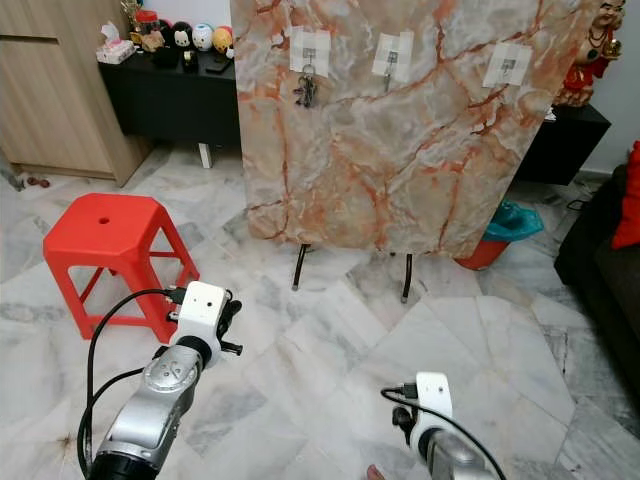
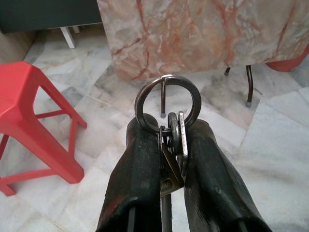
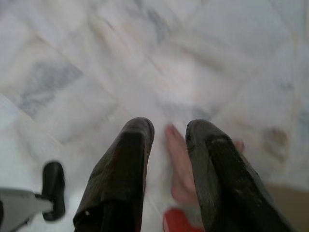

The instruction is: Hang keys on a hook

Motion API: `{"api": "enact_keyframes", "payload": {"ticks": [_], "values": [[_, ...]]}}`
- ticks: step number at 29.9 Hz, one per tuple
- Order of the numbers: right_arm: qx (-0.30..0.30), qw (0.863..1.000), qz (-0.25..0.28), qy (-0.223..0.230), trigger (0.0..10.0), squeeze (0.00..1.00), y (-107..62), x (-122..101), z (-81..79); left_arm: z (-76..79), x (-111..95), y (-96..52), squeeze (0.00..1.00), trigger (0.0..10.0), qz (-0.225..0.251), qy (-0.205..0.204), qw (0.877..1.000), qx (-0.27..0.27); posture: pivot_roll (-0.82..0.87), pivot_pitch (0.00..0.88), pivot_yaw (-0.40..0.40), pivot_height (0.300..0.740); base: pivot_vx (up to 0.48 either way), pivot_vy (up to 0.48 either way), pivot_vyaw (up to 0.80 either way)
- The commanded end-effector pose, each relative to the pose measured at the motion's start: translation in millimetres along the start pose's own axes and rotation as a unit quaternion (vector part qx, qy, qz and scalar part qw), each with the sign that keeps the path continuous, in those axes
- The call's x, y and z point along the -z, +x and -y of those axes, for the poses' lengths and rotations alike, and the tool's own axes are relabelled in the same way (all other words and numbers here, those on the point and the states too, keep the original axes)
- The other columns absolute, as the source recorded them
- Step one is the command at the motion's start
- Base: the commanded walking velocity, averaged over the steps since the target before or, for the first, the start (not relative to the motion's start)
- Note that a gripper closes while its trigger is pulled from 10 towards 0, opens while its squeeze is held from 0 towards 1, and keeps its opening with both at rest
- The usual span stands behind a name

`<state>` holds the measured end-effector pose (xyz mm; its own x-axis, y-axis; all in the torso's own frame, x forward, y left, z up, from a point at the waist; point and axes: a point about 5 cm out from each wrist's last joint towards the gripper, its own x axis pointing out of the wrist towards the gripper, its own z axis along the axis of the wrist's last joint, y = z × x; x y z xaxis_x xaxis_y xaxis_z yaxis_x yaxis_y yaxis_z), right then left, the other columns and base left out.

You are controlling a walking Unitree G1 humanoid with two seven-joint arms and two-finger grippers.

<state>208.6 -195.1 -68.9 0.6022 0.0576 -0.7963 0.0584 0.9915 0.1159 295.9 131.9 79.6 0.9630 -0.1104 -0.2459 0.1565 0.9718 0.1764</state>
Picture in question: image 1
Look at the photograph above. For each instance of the black sofa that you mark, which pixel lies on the black sofa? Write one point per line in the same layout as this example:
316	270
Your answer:
600	270

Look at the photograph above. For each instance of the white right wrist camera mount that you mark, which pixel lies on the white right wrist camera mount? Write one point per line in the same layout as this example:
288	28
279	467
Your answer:
433	395

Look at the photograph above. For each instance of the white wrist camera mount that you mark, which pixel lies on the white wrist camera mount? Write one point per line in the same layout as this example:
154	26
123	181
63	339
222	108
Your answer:
433	395
202	308

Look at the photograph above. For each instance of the marble pattern table board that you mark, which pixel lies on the marble pattern table board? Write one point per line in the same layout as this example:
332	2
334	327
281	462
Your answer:
410	150

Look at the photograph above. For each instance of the yellow round figurine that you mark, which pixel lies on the yellow round figurine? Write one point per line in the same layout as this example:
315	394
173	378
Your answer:
223	40

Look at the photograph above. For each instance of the black sideboard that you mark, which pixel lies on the black sideboard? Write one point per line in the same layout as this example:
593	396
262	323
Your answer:
170	100

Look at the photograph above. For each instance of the red plastic stool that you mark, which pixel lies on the red plastic stool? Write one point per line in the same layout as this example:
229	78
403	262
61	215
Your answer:
110	232

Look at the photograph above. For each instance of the brown small figurine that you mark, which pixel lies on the brown small figurine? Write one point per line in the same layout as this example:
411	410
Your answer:
150	41

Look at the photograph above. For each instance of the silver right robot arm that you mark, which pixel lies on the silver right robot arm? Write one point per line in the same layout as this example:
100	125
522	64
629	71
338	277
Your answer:
445	458

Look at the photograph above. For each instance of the white round figurine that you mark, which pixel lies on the white round figurine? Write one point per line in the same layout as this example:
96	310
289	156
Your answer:
203	37

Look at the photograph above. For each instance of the gold blue trophy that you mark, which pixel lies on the gold blue trophy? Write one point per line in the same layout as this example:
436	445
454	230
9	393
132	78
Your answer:
130	8

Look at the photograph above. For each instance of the black mouse figurine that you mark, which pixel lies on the black mouse figurine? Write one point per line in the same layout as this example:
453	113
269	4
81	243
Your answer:
172	55

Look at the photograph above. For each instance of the pink white tissue box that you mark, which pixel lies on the pink white tissue box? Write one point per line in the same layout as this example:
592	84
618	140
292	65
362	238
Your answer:
117	50

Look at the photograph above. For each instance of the dark metal table leg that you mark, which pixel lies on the dark metal table leg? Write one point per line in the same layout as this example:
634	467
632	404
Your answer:
301	267
407	278

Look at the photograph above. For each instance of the teal bin bag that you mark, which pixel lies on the teal bin bag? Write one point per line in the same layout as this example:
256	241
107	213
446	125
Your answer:
515	222

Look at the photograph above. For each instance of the key bunch with purple tag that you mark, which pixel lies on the key bunch with purple tag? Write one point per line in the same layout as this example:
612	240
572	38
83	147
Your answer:
305	92

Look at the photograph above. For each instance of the small silver key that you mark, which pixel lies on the small silver key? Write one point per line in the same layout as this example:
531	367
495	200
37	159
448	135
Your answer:
388	80

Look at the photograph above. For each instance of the light wooden cabinet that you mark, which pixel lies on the light wooden cabinet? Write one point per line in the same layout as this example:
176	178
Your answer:
50	100

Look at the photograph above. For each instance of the orange waste bin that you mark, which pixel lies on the orange waste bin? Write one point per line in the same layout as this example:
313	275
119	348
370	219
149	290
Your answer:
480	257

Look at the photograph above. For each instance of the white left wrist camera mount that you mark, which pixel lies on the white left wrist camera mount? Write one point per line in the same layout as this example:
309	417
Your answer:
202	308

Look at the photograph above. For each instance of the red gold statue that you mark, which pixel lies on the red gold statue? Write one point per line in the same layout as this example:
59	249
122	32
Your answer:
590	60

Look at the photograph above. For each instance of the red lid jar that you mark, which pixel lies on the red lid jar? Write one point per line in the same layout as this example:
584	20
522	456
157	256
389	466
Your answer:
147	20

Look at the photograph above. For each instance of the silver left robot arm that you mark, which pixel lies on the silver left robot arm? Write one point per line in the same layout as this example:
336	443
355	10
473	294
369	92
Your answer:
160	400

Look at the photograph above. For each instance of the red cushion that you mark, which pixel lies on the red cushion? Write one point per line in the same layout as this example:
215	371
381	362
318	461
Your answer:
628	200

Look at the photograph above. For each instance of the small red floor item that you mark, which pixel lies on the small red floor item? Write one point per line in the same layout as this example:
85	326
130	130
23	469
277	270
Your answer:
37	181

